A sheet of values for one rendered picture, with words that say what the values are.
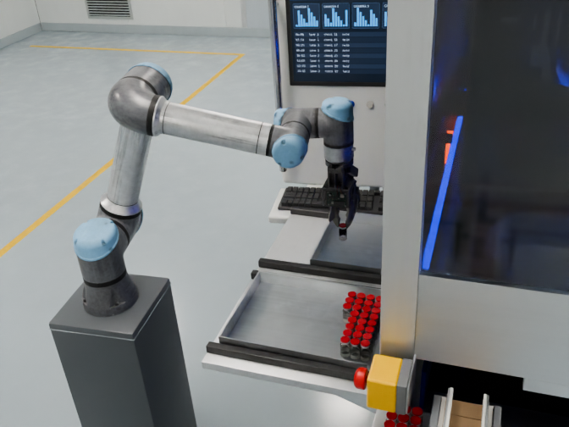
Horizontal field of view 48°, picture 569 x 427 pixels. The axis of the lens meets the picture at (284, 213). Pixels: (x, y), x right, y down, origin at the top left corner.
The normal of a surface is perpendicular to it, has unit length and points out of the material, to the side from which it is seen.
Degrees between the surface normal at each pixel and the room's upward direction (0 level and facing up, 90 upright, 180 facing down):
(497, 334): 90
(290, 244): 0
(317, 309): 0
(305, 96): 90
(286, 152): 90
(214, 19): 90
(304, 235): 0
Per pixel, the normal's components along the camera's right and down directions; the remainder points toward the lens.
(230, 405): -0.06, -0.86
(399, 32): -0.31, 0.50
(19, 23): 0.95, 0.11
